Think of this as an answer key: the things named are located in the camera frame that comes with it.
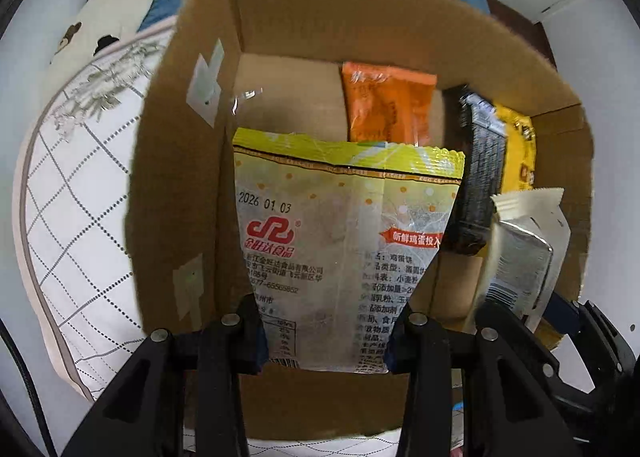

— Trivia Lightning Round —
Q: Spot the white snack packet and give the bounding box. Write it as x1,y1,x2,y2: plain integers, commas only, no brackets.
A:
470,187,572,333

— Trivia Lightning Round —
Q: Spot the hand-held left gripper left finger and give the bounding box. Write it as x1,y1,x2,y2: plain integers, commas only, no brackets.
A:
60,293,268,457

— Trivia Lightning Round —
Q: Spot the brown cardboard box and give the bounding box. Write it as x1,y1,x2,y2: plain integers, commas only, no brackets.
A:
127,0,596,440

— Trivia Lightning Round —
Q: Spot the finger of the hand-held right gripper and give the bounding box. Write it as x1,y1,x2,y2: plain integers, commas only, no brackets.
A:
474,302,560,380
545,293,584,339

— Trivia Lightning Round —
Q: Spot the black cable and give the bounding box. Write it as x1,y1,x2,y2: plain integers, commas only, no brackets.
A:
0,322,58,457

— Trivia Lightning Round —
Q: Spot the black snack packet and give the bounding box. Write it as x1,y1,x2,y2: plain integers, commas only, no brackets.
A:
447,84,508,256

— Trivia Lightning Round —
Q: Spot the small orange snack packet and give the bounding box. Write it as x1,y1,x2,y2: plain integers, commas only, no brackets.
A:
341,62,438,145

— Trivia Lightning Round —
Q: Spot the white yellow cracker packet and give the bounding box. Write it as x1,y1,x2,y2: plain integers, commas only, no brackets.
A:
232,127,466,375

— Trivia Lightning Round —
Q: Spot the yellow snack packet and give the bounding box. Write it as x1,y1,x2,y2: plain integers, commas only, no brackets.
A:
492,104,537,195

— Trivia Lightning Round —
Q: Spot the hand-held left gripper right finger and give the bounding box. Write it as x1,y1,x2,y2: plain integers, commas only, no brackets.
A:
386,304,571,457

